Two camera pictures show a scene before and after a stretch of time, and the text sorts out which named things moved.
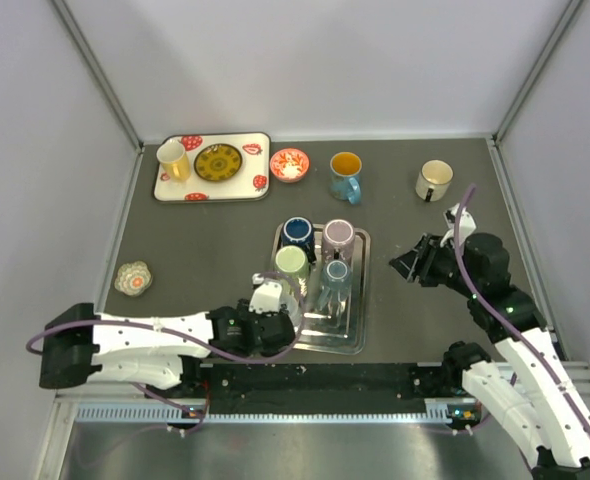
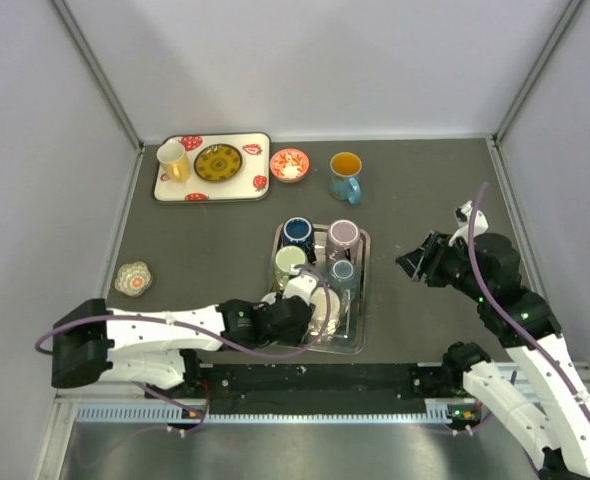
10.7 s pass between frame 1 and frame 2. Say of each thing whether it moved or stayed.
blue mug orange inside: stayed
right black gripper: stayed
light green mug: stayed
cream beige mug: moved
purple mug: moved
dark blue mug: stayed
